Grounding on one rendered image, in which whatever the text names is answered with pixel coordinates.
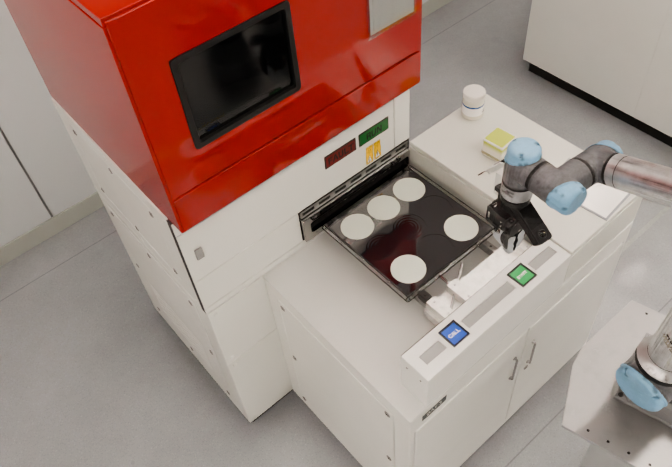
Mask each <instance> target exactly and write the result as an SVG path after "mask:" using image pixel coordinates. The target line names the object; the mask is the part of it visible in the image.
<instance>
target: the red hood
mask: <svg viewBox="0 0 672 467"><path fill-rule="evenodd" d="M4 2H5V4H6V6H7V8H8V10H9V12H10V14H11V16H12V18H13V20H14V22H15V24H16V26H17V28H18V30H19V32H20V34H21V36H22V38H23V40H24V42H25V44H26V46H27V48H28V50H29V52H30V54H31V56H32V58H33V61H34V63H35V65H36V67H37V69H38V71H39V73H40V75H41V77H42V79H43V81H44V83H45V85H46V87H47V89H48V91H49V93H50V95H51V96H52V97H53V98H54V100H55V101H56V102H57V103H58V104H59V105H60V106H61V107H62V108H63V109H64V110H65V111H66V112H67V113H68V114H69V115H70V116H71V117H72V118H73V119H74V121H75V122H76V123H77V124H78V125H79V126H80V127H81V128H82V129H83V130H84V131H85V132H86V133H87V134H88V135H89V136H90V137H91V138H92V139H93V141H94V142H95V143H96V144H97V145H98V146H99V147H100V148H101V149H102V150H103V151H104V152H105V153H106V154H107V155H108V156H109V157H110V158H111V159H112V161H113V162H114V163H115V164H116V165H117V166H118V167H119V168H120V169H121V170H122V171H123V172H124V173H125V174H126V175H127V176H128V177H129V178H130V179H131V181H132V182H133V183H134V184H135V185H136V186H137V187H138V188H139V189H140V190H141V191H142V192H143V193H144V194H145V195H146V196H147V197H148V198H149V199H150V201H151V202H152V203H153V204H154V205H155V206H156V207H157V208H158V209H159V210H160V211H161V212H162V213H163V214H164V215H165V216H166V217H167V218H168V219H169V221H170V222H171V223H172V224H173V225H174V226H175V227H176V228H177V229H178V230H179V231H180V232H181V233H184V232H186V231H187V230H189V229H190V228H192V227H194V226H195V225H197V224H198V223H200V222H201V221H203V220H205V219H206V218H208V217H209V216H211V215H212V214H214V213H215V212H217V211H219V210H220V209H222V208H223V207H225V206H226V205H228V204H230V203H231V202H233V201H234V200H236V199H237V198H239V197H241V196H242V195H244V194H245V193H247V192H248V191H250V190H252V189H253V188H255V187H256V186H258V185H259V184H261V183H263V182H264V181H266V180H267V179H269V178H270V177H272V176H273V175H275V174H277V173H278V172H280V171H281V170H283V169H284V168H286V167H288V166H289V165H291V164H292V163H294V162H295V161H297V160H299V159H300V158H302V157H303V156H305V155H306V154H308V153H310V152H311V151H313V150H314V149H316V148H317V147H319V146H321V145H322V144H324V143H325V142H327V141H328V140H330V139H332V138H333V137H335V136H336V135H338V134H339V133H341V132H342V131H344V130H346V129H347V128H349V127H350V126H352V125H353V124H355V123H357V122H358V121H360V120H361V119H363V118H364V117H366V116H368V115H369V114H371V113H372V112H374V111H375V110H377V109H379V108H380V107H382V106H383V105H385V104H386V103H388V102H390V101H391V100H393V99H394V98H396V97H397V96H399V95H401V94H402V93H404V92H405V91H407V90H408V89H410V88H411V87H413V86H415V85H416V84H418V83H419V82H420V68H421V25H422V0H4Z"/></svg>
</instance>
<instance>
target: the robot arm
mask: <svg viewBox="0 0 672 467"><path fill-rule="evenodd" d="M504 161H505V162H504V168H503V175H502V181H501V183H500V184H497V185H496V186H495V188H494V190H495V191H496V192H498V198H497V199H495V200H494V201H493V202H492V203H491V204H489V205H488V206H487V212H486V219H485V220H487V221H488V222H489V223H490V224H491V225H492V226H493V227H495V228H496V229H498V228H500V229H501V230H500V233H498V232H493V236H494V238H495V239H496V240H497V241H498V242H499V243H500V244H501V245H502V247H503V249H504V251H505V252H506V253H508V254H510V253H512V252H513V251H515V250H516V249H517V247H518V246H519V244H520V243H521V241H522V240H523V237H525V235H527V236H528V238H529V239H530V241H531V243H532V244H533V246H539V245H542V244H543V243H545V242H546V241H548V240H549V239H551V237H552V234H551V233H550V231H549V229H548V228H547V226H546V225H545V223H544V221H543V220H542V218H541V217H540V215H539V214H538V212H537V210H536V209H535V207H534V206H533V204H532V203H531V201H530V200H531V198H532V195H533V194H534V195H535V196H537V197H538V198H539V199H541V200H542V201H543V202H545V203H546V204H547V206H548V207H550V208H552V209H554V210H556V211H557V212H559V213H560V214H562V215H570V214H572V213H574V212H575V211H576V210H577V209H578V208H579V207H580V206H581V205H582V204H583V202H584V201H585V199H586V196H587V189H588V188H590V187H591V186H593V185H594V184H596V183H600V184H603V185H606V186H609V187H612V188H615V189H618V190H621V191H624V192H627V193H630V194H633V195H636V196H638V197H641V198H644V199H647V200H650V201H653V202H656V203H659V204H662V205H665V206H668V207H671V208H672V168H670V167H666V166H663V165H659V164H656V163H652V162H649V161H645V160H642V159H638V158H635V157H631V156H628V155H624V154H623V151H622V150H621V148H620V147H619V146H618V145H616V144H615V143H614V142H613V141H610V140H602V141H599V142H598V143H596V144H593V145H591V146H589V147H587V148H586V149H585V150H584V151H583V152H581V153H579V154H578V155H576V156H575V157H573V158H572V159H570V160H568V161H567V162H565V163H564V164H562V165H560V166H559V167H555V166H554V165H552V164H551V163H549V162H548V161H546V160H545V159H543V158H542V147H541V146H540V144H539V142H537V141H536V140H534V139H532V138H529V137H519V138H516V139H514V140H512V141H511V142H510V143H509V145H508V147H507V152H506V155H505V157H504ZM494 203H495V204H494ZM492 204H493V205H492ZM488 211H489V212H490V215H489V218H488ZM615 376H616V380H617V383H618V385H619V386H620V388H621V390H622V391H623V392H624V393H625V395H626V396H627V397H628V398H629V399H630V400H631V401H633V402H634V403H635V404H636V405H638V406H639V407H641V408H643V409H646V410H648V411H652V412H656V411H659V410H661V409H662V408H663V407H666V406H667V405H668V403H670V404H672V307H671V308H670V310H669V312H668V313H667V315H666V316H665V318H664V320H663V321H662V323H661V324H660V326H659V327H658V329H657V331H656V332H655V334H654V335H649V336H647V337H645V338H644V339H643V340H642V341H641V342H640V343H639V345H638V346H637V348H636V349H635V351H634V353H633V354H632V356H631V357H630V358H629V359H628V360H627V361H626V362H624V363H622V364H621V365H620V367H619V368H618V369H617V370H616V374H615Z"/></svg>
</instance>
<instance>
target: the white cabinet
mask: <svg viewBox="0 0 672 467"><path fill-rule="evenodd" d="M632 224H633V221H632V222H631V223H630V224H629V225H627V226H626V227H625V228H624V229H623V230H622V231H621V232H620V233H619V234H617V235H616V236H615V237H614V238H613V239H612V240H611V241H610V242H609V243H607V244H606V245H605V246H604V247H603V248H602V249H601V250H600V251H599V252H598V253H596V254H595V255H594V256H593V257H592V258H591V259H590V260H589V261H588V262H586V263H585V264H584V265H583V266H582V267H581V268H580V269H579V270H578V271H576V272H575V273H574V274H573V275H572V276H571V277H570V278H569V279H568V280H566V281H565V282H564V283H563V286H561V287H560V288H559V289H558V290H557V291H556V292H555V293H554V294H553V295H551V296H550V297H549V298H548V299H547V300H546V301H545V302H544V303H543V304H541V305H540V306H539V307H538V308H537V309H536V310H535V311H534V312H533V313H531V314H530V315H529V316H528V317H527V318H526V319H525V320H524V321H523V322H521V323H520V324H519V325H518V326H517V327H516V328H515V329H514V330H513V331H512V332H510V333H509V334H508V335H507V336H506V337H505V338H504V339H503V340H502V341H500V342H499V343H498V344H497V345H496V346H495V347H494V348H493V349H492V350H490V351H489V352H488V353H487V354H486V355H485V356H484V357H483V358H482V359H480V360H479V361H478V362H477V363H476V364H475V365H474V366H473V367H472V368H470V369H469V370H468V371H467V372H466V373H465V374H464V375H463V376H462V377H461V378H459V379H458V380H457V381H456V382H455V383H454V384H453V385H452V386H451V387H449V388H448V389H447V390H446V391H445V392H444V393H443V394H442V395H441V396H439V397H438V398H437V399H436V400H435V401H434V402H433V403H432V404H431V405H429V406H428V407H427V408H426V409H425V410H424V411H423V412H422V413H421V414H420V415H418V416H417V417H416V418H415V419H414V420H413V421H412V422H411V423H409V422H408V421H407V420H406V419H405V418H404V417H403V416H402V415H401V414H400V413H399V412H398V411H397V410H396V409H395V408H394V407H393V406H392V405H391V404H390V403H389V402H388V401H387V400H386V399H385V398H384V397H383V396H382V395H381V394H380V393H379V392H378V391H377V390H376V389H375V388H374V387H373V386H372V385H371V384H370V383H369V382H368V381H367V380H366V379H365V378H364V377H363V376H362V375H361V374H360V373H359V372H358V371H357V370H356V369H355V368H354V367H353V366H352V365H351V364H350V363H349V362H348V361H347V360H346V359H345V358H344V357H343V356H342V355H341V354H340V353H339V352H338V351H337V350H336V349H335V348H334V347H333V346H332V345H331V344H330V343H329V342H328V341H327V340H326V339H325V338H324V337H323V336H322V335H321V334H320V333H319V332H318V331H317V330H316V329H315V328H314V327H313V326H312V325H311V324H310V323H309V322H308V321H307V320H306V319H305V318H304V317H303V316H302V315H301V314H300V313H299V312H298V311H297V310H296V309H295V308H294V307H293V306H292V305H291V304H290V303H289V302H288V301H287V300H286V299H285V298H284V297H283V296H282V295H281V294H279V293H278V292H277V291H276V290H275V289H274V288H273V287H272V286H271V285H270V284H269V283H268V282H267V281H266V280H265V279H264V281H265V284H266V288H267V292H268V296H269V300H270V303H271V307H272V311H273V315H274V319H275V323H276V326H277V330H278V334H279V338H280V342H281V345H282V349H283V353H284V357H285V361H286V364H287V368H288V372H289V376H290V380H291V384H292V387H293V390H294V391H295V392H296V394H297V395H298V396H299V397H300V398H301V399H302V400H303V401H304V402H305V403H306V405H307V406H308V407H309V408H310V409H311V410H312V411H313V412H314V413H315V415H316V416H317V417H318V418H319V419H320V420H321V421H322V422H323V423H324V424H325V426H326V427H327V428H328V429H329V430H330V431H331V432H332V433H333V434H334V435H335V437H336V438H337V439H338V440H339V441H340V442H341V443H342V444H343V445H344V446H345V448H346V449H347V450H348V451H349V452H350V453H351V454H352V455H353V456H354V457H355V459H356V460H357V461H358V462H359V463H360V464H361V465H362V466H363V467H460V466H461V465H462V464H463V463H464V462H465V461H466V460H467V459H468V458H469V457H470V456H471V455H472V454H473V453H474V452H475V451H476V450H477V449H478V448H479V447H480V446H481V445H482V444H483V443H484V442H485V441H486V440H487V439H488V438H489V437H491V436H492V435H493V434H494V433H495V432H496V431H497V430H498V429H499V428H500V427H501V426H502V425H503V424H504V423H505V422H506V421H507V420H508V419H509V418H510V417H511V416H512V415H513V414H514V413H515V412H516V411H517V410H518V409H519V408H520V407H521V406H522V405H523V404H524V403H525V402H526V401H527V400H528V399H530V398H531V397H532V396H533V395H534V394H535V393H536V392H537V391H538V390H539V389H540V388H541V387H542V386H543V385H544V384H545V383H546V382H547V381H548V380H549V379H550V378H551V377H552V376H553V375H554V374H555V373H556V372H557V371H558V370H559V369H560V368H561V367H562V366H563V365H564V364H565V363H566V362H567V361H568V360H570V359H571V358H572V357H573V356H574V355H575V354H576V353H577V352H578V351H579V350H580V349H581V348H582V347H583V346H584V345H585V344H586V341H587V339H588V336H589V334H590V331H591V329H592V326H593V324H594V321H595V318H596V316H597V313H598V311H599V308H600V306H601V303H602V301H603V298H604V296H605V293H606V290H607V288H608V285H609V283H610V280H611V278H612V275H613V273H614V270H615V268H616V265H617V262H618V260H619V257H620V255H621V252H622V250H623V247H624V245H625V242H626V240H627V237H628V234H629V232H630V229H631V227H632Z"/></svg>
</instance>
